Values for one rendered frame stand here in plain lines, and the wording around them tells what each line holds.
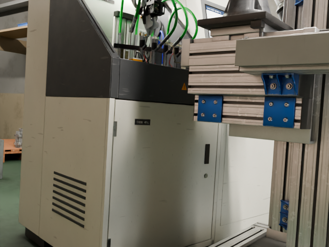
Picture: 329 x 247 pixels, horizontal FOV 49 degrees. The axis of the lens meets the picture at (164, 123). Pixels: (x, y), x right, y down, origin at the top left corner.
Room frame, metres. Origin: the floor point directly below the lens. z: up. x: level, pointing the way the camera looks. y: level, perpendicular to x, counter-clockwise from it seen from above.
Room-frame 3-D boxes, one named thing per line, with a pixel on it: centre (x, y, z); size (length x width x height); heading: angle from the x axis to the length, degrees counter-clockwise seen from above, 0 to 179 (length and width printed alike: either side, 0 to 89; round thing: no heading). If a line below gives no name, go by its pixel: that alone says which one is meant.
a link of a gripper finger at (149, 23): (1.78, 0.10, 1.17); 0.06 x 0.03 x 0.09; 43
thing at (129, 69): (1.66, -0.03, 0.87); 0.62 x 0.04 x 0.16; 133
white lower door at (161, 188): (1.65, -0.03, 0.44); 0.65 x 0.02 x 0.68; 133
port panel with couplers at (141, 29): (2.19, 0.14, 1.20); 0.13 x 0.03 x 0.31; 133
